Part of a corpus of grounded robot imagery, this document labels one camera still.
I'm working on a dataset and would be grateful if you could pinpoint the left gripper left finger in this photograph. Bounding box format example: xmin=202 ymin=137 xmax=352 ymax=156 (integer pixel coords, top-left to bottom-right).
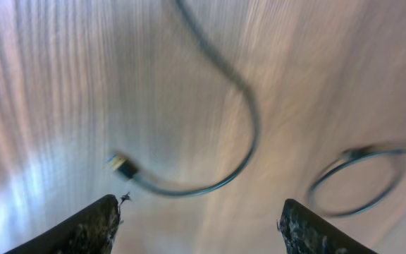
xmin=8 ymin=194 xmax=121 ymax=254

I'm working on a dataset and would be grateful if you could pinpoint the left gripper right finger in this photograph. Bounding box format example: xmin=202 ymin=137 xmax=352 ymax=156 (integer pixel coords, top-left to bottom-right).
xmin=277 ymin=199 xmax=376 ymax=254

